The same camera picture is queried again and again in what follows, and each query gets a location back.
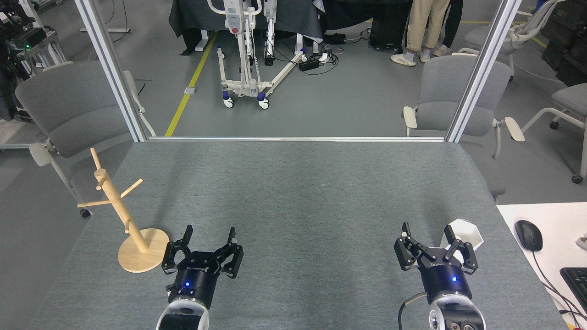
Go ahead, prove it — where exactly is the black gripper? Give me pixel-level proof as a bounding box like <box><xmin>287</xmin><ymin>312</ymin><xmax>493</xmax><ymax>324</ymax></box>
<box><xmin>161</xmin><ymin>225</ymin><xmax>244</xmax><ymax>307</ymax></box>
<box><xmin>393</xmin><ymin>222</ymin><xmax>479</xmax><ymax>304</ymax></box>

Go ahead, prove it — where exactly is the white hexagonal cup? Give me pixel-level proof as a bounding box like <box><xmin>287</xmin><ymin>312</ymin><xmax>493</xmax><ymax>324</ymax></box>
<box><xmin>440</xmin><ymin>219</ymin><xmax>484</xmax><ymax>252</ymax></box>

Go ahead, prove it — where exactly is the wooden cup rack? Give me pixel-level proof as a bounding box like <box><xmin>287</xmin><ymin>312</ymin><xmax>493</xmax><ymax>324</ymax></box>
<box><xmin>77</xmin><ymin>148</ymin><xmax>170</xmax><ymax>274</ymax></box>

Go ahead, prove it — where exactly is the black computer mouse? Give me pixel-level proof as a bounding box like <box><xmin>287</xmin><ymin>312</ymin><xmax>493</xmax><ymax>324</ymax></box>
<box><xmin>514</xmin><ymin>220</ymin><xmax>543</xmax><ymax>252</ymax></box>

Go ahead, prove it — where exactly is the white desk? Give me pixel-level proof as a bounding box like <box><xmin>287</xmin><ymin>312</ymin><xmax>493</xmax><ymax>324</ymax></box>
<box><xmin>497</xmin><ymin>202</ymin><xmax>587</xmax><ymax>330</ymax></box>

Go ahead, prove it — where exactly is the black keyboard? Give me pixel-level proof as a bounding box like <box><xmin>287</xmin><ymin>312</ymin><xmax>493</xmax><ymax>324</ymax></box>
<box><xmin>560</xmin><ymin>267</ymin><xmax>587</xmax><ymax>312</ymax></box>

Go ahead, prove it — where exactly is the grey chair with armrests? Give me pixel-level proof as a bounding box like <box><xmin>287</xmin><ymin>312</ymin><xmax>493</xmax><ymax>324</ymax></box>
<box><xmin>15</xmin><ymin>61</ymin><xmax>156</xmax><ymax>218</ymax></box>
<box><xmin>403</xmin><ymin>54</ymin><xmax>526</xmax><ymax>200</ymax></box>

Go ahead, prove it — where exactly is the grey chair on castors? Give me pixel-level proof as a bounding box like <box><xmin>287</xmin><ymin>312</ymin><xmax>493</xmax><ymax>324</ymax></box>
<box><xmin>521</xmin><ymin>82</ymin><xmax>587</xmax><ymax>184</ymax></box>

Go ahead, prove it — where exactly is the black equipment case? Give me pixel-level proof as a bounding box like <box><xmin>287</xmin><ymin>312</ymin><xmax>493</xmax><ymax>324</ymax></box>
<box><xmin>371</xmin><ymin>5</ymin><xmax>409</xmax><ymax>51</ymax></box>

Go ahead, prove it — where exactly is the person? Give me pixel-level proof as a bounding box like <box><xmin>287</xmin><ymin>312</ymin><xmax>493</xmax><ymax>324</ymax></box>
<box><xmin>390</xmin><ymin>0</ymin><xmax>451</xmax><ymax>67</ymax></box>
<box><xmin>432</xmin><ymin>0</ymin><xmax>464</xmax><ymax>57</ymax></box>

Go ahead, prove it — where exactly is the white stand on wheels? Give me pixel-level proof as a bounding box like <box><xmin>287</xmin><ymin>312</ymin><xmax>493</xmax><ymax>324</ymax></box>
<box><xmin>206</xmin><ymin>0</ymin><xmax>309</xmax><ymax>110</ymax></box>

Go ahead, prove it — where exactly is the table with black cloth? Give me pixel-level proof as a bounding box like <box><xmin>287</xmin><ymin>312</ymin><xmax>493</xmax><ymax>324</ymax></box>
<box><xmin>168</xmin><ymin>0</ymin><xmax>324</xmax><ymax>55</ymax></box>

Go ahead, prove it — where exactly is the equipment cart with devices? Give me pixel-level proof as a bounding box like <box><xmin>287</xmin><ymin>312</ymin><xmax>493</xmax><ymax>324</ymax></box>
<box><xmin>0</xmin><ymin>0</ymin><xmax>69</xmax><ymax>122</ymax></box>

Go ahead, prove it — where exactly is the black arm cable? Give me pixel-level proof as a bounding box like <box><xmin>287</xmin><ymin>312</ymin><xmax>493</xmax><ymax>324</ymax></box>
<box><xmin>398</xmin><ymin>292</ymin><xmax>429</xmax><ymax>330</ymax></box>

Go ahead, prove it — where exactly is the black mouse cable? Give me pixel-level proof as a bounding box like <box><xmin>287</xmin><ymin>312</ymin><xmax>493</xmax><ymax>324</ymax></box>
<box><xmin>532</xmin><ymin>250</ymin><xmax>587</xmax><ymax>321</ymax></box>

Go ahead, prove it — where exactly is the silver table edge rail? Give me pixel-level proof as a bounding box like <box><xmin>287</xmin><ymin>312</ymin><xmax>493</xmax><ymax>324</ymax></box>
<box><xmin>147</xmin><ymin>136</ymin><xmax>446</xmax><ymax>143</ymax></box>

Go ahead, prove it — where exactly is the silver aluminium post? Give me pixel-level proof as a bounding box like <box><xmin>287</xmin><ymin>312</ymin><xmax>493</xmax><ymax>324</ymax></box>
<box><xmin>445</xmin><ymin>0</ymin><xmax>523</xmax><ymax>143</ymax></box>
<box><xmin>74</xmin><ymin>0</ymin><xmax>150</xmax><ymax>143</ymax></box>

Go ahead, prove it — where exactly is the white frame office chair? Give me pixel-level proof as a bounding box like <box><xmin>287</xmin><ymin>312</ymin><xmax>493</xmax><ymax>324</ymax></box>
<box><xmin>458</xmin><ymin>0</ymin><xmax>565</xmax><ymax>69</ymax></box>

